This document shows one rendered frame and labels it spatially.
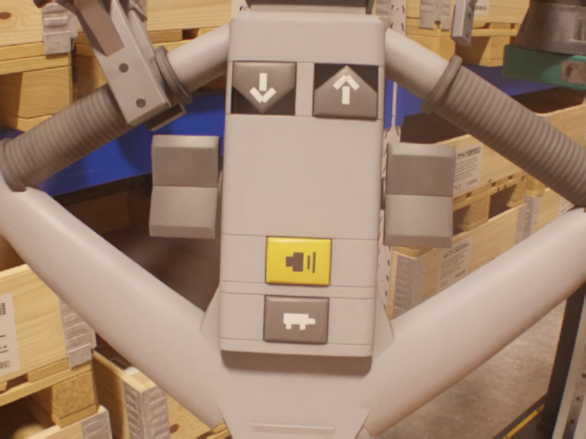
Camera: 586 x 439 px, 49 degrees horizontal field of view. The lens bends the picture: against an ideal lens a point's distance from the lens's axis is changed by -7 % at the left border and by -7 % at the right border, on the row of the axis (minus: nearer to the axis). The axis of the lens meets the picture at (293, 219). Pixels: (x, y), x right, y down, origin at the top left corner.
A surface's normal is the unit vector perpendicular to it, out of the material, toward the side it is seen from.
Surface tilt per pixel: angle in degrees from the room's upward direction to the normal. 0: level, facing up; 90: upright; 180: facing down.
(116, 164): 90
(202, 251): 90
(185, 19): 90
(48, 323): 90
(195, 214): 57
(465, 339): 80
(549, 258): 67
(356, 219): 74
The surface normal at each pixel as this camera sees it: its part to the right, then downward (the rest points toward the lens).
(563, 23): -0.40, -0.05
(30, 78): 0.74, 0.24
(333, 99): -0.05, 0.06
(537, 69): -0.73, 0.21
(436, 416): 0.02, -0.94
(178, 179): -0.06, 0.34
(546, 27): -0.67, -0.12
